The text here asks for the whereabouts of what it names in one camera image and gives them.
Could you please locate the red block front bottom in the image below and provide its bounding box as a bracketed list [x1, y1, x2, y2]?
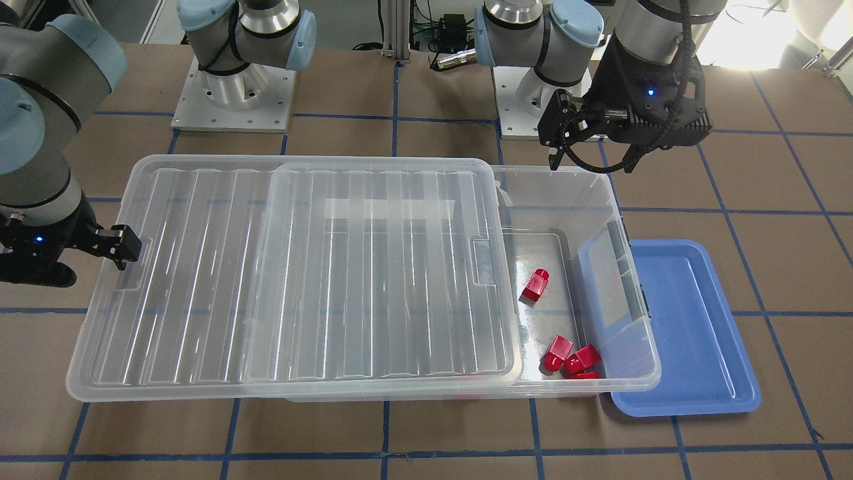
[567, 371, 601, 380]

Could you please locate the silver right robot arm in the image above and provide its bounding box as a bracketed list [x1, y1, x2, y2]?
[1, 1, 317, 287]

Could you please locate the black power adapter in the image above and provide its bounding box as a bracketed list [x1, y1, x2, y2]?
[438, 13, 467, 49]

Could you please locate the aluminium frame post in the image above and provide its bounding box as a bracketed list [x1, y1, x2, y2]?
[379, 1, 412, 63]

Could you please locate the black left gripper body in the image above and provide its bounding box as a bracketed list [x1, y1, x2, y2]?
[538, 30, 683, 148]

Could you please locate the clear plastic storage box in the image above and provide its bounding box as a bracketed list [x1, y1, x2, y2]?
[325, 166, 663, 402]

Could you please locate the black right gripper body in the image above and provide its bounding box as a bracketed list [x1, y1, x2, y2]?
[1, 200, 141, 287]

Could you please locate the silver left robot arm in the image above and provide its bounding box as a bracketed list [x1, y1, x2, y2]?
[473, 1, 725, 174]

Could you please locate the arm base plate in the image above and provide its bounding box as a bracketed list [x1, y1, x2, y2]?
[171, 59, 297, 133]
[492, 66, 556, 141]

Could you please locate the clear plastic box lid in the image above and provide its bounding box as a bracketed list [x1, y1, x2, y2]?
[66, 155, 523, 402]

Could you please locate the blue plastic tray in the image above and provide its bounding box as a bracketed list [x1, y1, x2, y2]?
[578, 237, 762, 417]

